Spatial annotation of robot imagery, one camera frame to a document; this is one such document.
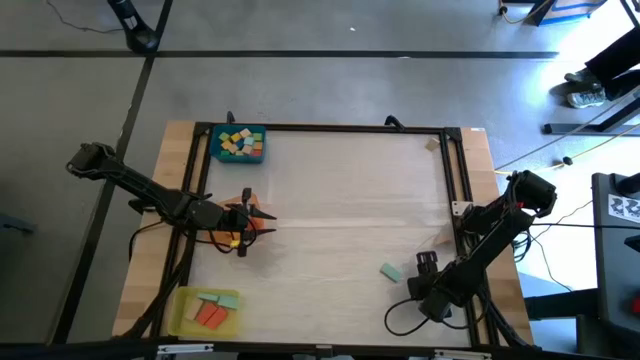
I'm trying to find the long yellow floor cable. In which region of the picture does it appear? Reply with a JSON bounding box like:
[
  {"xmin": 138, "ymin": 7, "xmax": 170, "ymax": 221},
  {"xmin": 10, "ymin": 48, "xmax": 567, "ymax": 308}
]
[{"xmin": 494, "ymin": 124, "xmax": 640, "ymax": 176}]

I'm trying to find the thin black floor cable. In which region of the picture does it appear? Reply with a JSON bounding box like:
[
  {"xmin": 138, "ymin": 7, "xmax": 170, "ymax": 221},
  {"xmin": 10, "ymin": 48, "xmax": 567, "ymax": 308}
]
[{"xmin": 45, "ymin": 0, "xmax": 124, "ymax": 35}]

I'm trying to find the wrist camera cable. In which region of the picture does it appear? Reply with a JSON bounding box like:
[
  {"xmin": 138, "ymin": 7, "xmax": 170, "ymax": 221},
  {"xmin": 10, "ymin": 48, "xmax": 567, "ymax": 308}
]
[
  {"xmin": 197, "ymin": 227, "xmax": 259, "ymax": 256},
  {"xmin": 383, "ymin": 298, "xmax": 474, "ymax": 337}
]

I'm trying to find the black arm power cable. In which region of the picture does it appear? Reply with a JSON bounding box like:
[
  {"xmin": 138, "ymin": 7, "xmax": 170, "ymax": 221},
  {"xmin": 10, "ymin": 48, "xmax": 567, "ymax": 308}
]
[{"xmin": 128, "ymin": 218, "xmax": 174, "ymax": 261}]

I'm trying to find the black stand base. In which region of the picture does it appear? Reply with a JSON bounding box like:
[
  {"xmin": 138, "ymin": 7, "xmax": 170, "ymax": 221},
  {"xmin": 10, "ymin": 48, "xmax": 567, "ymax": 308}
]
[{"xmin": 106, "ymin": 0, "xmax": 162, "ymax": 55}]

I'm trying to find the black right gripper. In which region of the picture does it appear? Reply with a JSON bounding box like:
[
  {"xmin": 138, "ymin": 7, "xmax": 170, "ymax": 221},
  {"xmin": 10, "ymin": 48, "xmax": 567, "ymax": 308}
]
[{"xmin": 407, "ymin": 251, "xmax": 469, "ymax": 324}]

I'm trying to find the blue plastic tray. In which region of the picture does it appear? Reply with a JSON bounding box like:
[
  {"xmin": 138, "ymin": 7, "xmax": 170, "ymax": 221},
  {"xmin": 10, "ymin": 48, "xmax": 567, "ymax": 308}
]
[{"xmin": 207, "ymin": 122, "xmax": 268, "ymax": 165}]

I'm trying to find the grey floor cable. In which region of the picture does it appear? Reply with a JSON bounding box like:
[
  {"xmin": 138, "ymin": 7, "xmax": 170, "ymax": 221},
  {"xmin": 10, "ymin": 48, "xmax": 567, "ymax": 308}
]
[{"xmin": 494, "ymin": 84, "xmax": 640, "ymax": 171}]

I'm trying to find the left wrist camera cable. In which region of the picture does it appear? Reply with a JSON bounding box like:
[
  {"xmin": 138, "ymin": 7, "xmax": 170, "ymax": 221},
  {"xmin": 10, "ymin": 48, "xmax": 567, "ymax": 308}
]
[{"xmin": 197, "ymin": 227, "xmax": 259, "ymax": 256}]

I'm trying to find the blue box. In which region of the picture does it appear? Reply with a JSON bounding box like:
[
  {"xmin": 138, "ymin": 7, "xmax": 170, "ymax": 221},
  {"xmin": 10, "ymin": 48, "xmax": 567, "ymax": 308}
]
[{"xmin": 529, "ymin": 0, "xmax": 610, "ymax": 27}]

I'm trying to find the black cable bundle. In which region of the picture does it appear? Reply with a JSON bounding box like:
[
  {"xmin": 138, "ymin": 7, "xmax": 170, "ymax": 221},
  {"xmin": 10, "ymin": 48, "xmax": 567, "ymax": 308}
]
[{"xmin": 509, "ymin": 227, "xmax": 534, "ymax": 264}]

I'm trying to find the black table frame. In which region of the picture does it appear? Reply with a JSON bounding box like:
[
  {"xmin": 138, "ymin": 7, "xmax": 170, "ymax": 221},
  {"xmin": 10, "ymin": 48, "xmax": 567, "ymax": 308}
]
[{"xmin": 113, "ymin": 119, "xmax": 536, "ymax": 351}]

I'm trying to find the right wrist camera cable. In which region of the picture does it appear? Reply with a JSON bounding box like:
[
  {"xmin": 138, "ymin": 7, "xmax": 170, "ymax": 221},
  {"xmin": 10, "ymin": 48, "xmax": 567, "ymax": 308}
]
[{"xmin": 383, "ymin": 298, "xmax": 474, "ymax": 337}]

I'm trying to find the person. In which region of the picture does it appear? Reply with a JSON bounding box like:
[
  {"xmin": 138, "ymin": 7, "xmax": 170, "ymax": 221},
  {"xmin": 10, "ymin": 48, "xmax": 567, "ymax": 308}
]
[{"xmin": 549, "ymin": 27, "xmax": 640, "ymax": 110}]

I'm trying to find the black machine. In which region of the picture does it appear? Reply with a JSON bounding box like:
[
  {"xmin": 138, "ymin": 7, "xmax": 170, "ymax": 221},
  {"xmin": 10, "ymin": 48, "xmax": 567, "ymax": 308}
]
[{"xmin": 591, "ymin": 171, "xmax": 640, "ymax": 346}]

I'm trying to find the yellow plastic tray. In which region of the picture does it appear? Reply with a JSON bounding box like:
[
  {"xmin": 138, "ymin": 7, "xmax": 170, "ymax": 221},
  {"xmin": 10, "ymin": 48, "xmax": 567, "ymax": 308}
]
[{"xmin": 167, "ymin": 285, "xmax": 242, "ymax": 339}]

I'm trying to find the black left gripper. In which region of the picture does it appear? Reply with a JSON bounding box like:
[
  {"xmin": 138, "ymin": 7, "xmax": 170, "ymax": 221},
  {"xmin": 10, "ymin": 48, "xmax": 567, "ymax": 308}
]
[{"xmin": 219, "ymin": 188, "xmax": 278, "ymax": 258}]

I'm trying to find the short yellow cable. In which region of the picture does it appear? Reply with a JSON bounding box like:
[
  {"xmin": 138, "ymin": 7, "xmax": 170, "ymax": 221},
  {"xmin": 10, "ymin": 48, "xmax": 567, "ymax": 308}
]
[{"xmin": 498, "ymin": 0, "xmax": 549, "ymax": 25}]

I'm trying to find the black stand foot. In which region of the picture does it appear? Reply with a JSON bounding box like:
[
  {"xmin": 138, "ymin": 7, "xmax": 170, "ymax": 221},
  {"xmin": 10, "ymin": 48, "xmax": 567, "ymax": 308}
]
[{"xmin": 542, "ymin": 92, "xmax": 640, "ymax": 137}]

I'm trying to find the long black cable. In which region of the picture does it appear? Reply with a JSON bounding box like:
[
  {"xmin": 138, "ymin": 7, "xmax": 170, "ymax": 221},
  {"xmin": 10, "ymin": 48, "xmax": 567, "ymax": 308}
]
[{"xmin": 529, "ymin": 199, "xmax": 596, "ymax": 231}]

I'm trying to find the white black sticker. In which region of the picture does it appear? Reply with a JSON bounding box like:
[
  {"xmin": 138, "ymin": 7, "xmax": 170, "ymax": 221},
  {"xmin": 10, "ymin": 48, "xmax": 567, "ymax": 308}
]
[{"xmin": 607, "ymin": 192, "xmax": 640, "ymax": 225}]

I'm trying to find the black floor beam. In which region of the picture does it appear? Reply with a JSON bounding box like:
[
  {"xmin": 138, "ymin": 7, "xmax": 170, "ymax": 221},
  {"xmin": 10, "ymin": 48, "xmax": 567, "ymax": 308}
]
[{"xmin": 523, "ymin": 287, "xmax": 604, "ymax": 322}]

